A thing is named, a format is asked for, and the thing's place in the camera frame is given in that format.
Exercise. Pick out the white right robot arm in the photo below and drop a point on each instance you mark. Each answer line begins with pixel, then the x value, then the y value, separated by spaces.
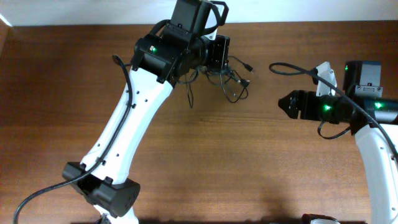
pixel 372 121

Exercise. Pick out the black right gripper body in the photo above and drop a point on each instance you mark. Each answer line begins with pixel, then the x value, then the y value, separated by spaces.
pixel 313 106

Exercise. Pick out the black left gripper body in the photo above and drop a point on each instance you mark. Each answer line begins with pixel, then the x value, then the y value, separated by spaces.
pixel 219 52

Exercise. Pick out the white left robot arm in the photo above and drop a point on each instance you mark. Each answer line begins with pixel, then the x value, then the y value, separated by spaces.
pixel 187 41

